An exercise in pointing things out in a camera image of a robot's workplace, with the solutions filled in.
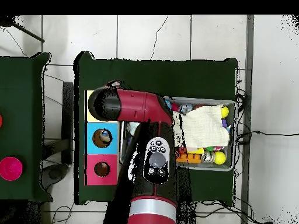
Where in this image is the pink round disc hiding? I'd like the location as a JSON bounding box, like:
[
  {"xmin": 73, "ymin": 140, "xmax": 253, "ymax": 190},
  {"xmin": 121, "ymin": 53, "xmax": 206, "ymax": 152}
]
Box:
[{"xmin": 0, "ymin": 156, "xmax": 23, "ymax": 182}]

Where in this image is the wooden box with three holes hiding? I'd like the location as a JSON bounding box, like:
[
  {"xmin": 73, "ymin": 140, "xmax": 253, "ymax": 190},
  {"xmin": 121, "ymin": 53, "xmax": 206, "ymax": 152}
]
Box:
[{"xmin": 84, "ymin": 89, "xmax": 123, "ymax": 186}]

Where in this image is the black stand pole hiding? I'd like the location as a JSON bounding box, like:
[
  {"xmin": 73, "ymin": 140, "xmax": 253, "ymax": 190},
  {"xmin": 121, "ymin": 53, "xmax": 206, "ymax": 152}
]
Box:
[{"xmin": 0, "ymin": 16, "xmax": 46, "ymax": 44}]

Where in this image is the mint waffle cloth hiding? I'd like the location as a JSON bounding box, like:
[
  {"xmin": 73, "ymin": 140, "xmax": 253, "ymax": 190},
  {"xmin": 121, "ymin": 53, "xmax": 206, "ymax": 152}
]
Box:
[{"xmin": 127, "ymin": 121, "xmax": 142, "ymax": 137}]

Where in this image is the green cloth side table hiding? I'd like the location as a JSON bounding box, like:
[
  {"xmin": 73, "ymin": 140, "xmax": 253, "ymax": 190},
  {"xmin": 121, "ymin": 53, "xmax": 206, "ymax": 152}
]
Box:
[{"xmin": 0, "ymin": 52, "xmax": 52, "ymax": 202}]

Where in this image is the orange toy brick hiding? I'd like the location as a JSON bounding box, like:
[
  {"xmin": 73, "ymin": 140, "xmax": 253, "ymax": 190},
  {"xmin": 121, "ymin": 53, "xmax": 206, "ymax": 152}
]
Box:
[{"xmin": 176, "ymin": 152, "xmax": 203, "ymax": 163}]

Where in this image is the shallow clear mesh bin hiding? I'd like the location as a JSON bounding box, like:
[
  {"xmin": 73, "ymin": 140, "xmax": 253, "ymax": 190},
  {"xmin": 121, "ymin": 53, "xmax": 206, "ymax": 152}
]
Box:
[{"xmin": 119, "ymin": 95, "xmax": 237, "ymax": 172}]

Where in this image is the grey round base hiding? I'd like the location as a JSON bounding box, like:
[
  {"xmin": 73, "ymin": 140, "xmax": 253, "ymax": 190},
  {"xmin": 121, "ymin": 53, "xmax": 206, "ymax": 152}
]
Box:
[{"xmin": 41, "ymin": 163, "xmax": 69, "ymax": 190}]

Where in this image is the yellow ball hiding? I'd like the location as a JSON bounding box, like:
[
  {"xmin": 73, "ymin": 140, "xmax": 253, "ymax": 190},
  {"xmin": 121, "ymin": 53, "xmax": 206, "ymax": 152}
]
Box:
[{"xmin": 213, "ymin": 151, "xmax": 227, "ymax": 165}]

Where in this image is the crushed silver drink can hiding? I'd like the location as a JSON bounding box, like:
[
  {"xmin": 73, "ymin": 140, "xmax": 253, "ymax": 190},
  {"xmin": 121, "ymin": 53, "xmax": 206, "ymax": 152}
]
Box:
[{"xmin": 200, "ymin": 150, "xmax": 215, "ymax": 164}]

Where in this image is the cream waffle cloth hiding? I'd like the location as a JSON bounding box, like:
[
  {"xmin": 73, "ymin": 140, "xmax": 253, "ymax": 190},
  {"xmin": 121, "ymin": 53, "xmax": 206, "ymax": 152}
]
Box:
[{"xmin": 173, "ymin": 104, "xmax": 231, "ymax": 149}]

